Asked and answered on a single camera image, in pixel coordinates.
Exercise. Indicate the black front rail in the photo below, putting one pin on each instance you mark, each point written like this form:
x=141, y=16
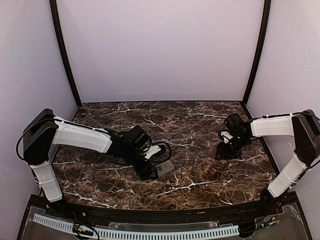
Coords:
x=237, y=214

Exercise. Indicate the white remote control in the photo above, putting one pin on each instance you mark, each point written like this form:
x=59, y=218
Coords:
x=167, y=167

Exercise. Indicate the black left frame post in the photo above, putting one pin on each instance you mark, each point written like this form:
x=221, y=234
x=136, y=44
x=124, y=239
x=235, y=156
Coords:
x=63, y=52

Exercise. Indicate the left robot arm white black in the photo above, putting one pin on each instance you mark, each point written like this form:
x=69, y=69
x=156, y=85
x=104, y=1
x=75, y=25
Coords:
x=47, y=130

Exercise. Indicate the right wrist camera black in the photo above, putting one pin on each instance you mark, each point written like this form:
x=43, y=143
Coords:
x=225, y=136

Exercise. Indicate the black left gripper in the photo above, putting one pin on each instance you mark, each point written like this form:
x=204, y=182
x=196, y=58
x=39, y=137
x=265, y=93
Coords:
x=147, y=171

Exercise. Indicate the white slotted cable duct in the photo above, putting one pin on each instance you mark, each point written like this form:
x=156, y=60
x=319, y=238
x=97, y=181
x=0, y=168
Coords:
x=126, y=231

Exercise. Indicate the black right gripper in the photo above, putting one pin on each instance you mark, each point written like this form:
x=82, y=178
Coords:
x=227, y=150

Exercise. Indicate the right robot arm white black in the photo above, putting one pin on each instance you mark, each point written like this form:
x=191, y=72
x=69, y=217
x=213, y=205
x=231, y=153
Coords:
x=300, y=129

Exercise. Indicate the black right frame post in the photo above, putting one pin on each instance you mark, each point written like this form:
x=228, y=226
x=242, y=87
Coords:
x=258, y=51

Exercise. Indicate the black frame post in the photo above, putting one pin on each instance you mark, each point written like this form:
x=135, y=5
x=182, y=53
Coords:
x=258, y=51
x=63, y=52

